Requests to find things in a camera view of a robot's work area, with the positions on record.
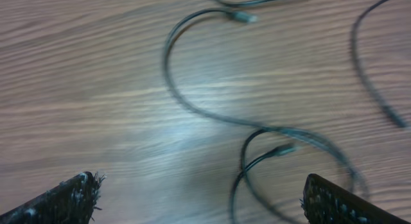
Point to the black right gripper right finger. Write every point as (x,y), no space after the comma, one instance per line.
(327,203)

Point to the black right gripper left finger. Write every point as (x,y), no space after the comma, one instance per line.
(71,202)

